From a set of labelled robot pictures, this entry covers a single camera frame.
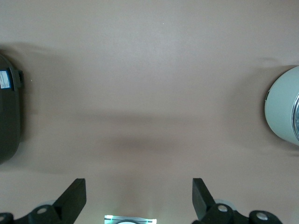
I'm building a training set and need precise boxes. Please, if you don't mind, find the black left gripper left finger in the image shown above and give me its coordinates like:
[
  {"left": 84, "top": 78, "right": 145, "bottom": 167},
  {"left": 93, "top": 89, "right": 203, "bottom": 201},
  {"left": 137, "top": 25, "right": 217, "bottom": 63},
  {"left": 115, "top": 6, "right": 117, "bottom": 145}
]
[{"left": 0, "top": 178, "right": 86, "bottom": 224}]

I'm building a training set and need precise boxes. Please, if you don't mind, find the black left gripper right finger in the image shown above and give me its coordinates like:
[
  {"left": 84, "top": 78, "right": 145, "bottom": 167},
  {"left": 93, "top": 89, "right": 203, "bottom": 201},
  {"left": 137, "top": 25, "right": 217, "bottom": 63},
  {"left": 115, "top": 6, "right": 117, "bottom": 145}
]
[{"left": 192, "top": 178, "right": 283, "bottom": 224}]

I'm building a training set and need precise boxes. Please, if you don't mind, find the glass pot lid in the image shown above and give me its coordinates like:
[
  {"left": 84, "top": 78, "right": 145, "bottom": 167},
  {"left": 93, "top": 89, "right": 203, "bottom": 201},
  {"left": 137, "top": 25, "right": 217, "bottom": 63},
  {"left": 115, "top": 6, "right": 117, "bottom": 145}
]
[{"left": 291, "top": 92, "right": 299, "bottom": 143}]

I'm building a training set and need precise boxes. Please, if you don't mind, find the black rice cooker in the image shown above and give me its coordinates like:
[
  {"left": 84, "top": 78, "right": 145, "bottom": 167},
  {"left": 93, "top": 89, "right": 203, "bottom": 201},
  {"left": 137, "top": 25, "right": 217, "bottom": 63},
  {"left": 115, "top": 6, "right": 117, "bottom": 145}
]
[{"left": 0, "top": 53, "right": 24, "bottom": 165}]

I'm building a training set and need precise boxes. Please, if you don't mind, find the grey pot with handles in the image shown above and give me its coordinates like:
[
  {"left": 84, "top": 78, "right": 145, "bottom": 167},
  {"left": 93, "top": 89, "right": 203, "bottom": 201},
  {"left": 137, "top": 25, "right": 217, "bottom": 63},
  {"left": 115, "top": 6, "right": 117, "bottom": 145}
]
[{"left": 264, "top": 65, "right": 299, "bottom": 147}]

